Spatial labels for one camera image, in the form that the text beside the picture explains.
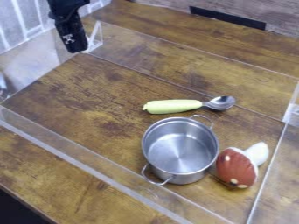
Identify black strip on table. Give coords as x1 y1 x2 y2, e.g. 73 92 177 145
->
189 6 267 31

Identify small steel pot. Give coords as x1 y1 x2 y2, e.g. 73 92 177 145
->
141 115 220 186

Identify clear acrylic triangle bracket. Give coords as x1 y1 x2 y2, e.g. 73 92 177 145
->
84 20 102 53

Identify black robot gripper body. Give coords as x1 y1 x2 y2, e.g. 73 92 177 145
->
46 0 89 19

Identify red plush mushroom toy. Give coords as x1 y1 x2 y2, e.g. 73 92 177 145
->
216 142 269 189

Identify clear acrylic front barrier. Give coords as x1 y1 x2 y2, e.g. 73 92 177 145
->
0 106 233 224

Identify clear acrylic right barrier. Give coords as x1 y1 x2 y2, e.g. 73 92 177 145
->
247 82 299 224

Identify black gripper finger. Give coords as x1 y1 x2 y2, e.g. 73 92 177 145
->
52 11 89 54

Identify clear acrylic barrier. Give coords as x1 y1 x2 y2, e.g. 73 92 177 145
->
0 106 233 224
247 82 299 224

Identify green handled metal spoon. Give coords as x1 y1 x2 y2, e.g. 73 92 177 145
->
142 96 236 114

